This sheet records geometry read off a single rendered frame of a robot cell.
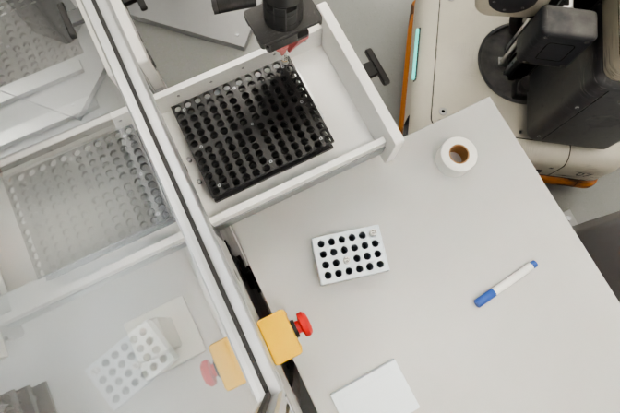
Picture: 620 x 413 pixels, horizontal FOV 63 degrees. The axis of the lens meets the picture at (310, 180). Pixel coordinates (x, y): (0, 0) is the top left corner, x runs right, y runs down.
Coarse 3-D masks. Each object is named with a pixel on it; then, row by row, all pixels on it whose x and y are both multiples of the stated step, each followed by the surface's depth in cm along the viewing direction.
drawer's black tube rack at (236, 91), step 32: (224, 96) 86; (256, 96) 87; (288, 96) 87; (192, 128) 85; (224, 128) 85; (256, 128) 85; (288, 128) 85; (320, 128) 88; (224, 160) 86; (256, 160) 84; (288, 160) 87; (224, 192) 82
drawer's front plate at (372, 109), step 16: (336, 32) 87; (336, 48) 89; (336, 64) 93; (352, 64) 85; (352, 80) 88; (368, 80) 85; (352, 96) 92; (368, 96) 84; (368, 112) 88; (384, 112) 83; (368, 128) 92; (384, 128) 84; (400, 144) 83; (384, 160) 92
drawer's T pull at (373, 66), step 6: (366, 54) 88; (372, 54) 88; (372, 60) 87; (366, 66) 87; (372, 66) 87; (378, 66) 87; (366, 72) 87; (372, 72) 87; (378, 72) 87; (384, 72) 87; (384, 78) 87; (384, 84) 87
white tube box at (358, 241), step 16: (320, 240) 91; (336, 240) 91; (352, 240) 94; (368, 240) 91; (320, 256) 90; (336, 256) 90; (352, 256) 90; (368, 256) 93; (384, 256) 90; (320, 272) 89; (336, 272) 93; (352, 272) 89; (368, 272) 89
